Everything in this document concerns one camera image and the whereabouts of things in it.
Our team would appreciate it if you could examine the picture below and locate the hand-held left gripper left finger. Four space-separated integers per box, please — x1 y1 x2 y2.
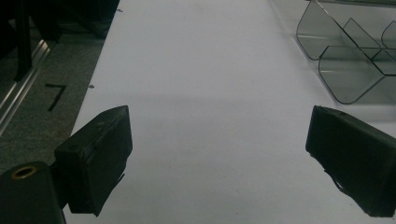
53 105 134 217

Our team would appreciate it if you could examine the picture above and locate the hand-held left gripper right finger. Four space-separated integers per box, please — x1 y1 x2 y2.
304 105 396 218

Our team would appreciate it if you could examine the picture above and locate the clear acrylic divider organizer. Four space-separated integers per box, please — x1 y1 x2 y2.
295 0 396 105

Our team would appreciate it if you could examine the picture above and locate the black metal stand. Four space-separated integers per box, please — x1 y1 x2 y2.
13 0 34 82

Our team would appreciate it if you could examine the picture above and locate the aluminium frame rail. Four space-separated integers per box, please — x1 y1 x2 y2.
0 39 50 136

